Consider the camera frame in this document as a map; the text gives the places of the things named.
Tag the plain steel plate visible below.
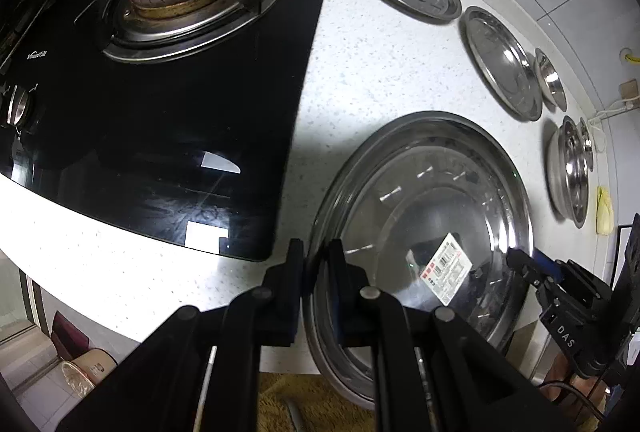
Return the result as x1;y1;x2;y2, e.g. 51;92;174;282
461;6;542;122

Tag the black glass gas stove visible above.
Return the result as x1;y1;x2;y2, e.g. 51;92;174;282
1;0;323;262

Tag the yellow sponge cloth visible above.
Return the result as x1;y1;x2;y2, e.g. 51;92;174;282
596;186;614;236

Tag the round trash bin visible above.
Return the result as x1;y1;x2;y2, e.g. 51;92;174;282
61;348;117;398

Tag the white power cable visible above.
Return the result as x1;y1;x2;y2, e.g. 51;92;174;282
587;98;637;153

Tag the large steel plate with label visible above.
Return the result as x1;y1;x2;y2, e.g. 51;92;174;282
304;110;535;412

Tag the beige wall socket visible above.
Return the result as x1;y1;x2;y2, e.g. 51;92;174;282
620;79;640;105

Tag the large steel bowl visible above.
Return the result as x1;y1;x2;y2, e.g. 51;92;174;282
546;116;589;228

